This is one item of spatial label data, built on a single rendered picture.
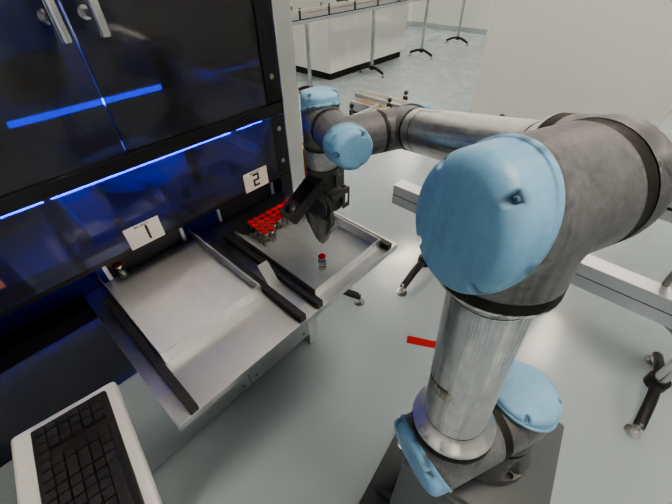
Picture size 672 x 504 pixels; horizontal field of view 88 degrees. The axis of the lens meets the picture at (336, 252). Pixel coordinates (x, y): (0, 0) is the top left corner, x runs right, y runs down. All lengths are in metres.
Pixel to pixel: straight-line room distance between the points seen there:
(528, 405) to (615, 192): 0.40
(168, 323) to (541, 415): 0.76
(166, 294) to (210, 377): 0.28
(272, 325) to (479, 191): 0.65
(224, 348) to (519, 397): 0.58
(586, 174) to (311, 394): 1.55
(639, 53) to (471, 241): 1.81
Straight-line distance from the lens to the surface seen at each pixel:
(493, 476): 0.80
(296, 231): 1.07
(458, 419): 0.50
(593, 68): 2.08
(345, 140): 0.59
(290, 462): 1.63
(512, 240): 0.26
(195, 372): 0.82
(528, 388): 0.66
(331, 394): 1.72
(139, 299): 1.01
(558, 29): 2.10
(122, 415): 0.93
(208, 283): 0.97
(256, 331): 0.84
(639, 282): 1.77
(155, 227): 0.97
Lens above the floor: 1.54
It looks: 42 degrees down
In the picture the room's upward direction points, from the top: 1 degrees counter-clockwise
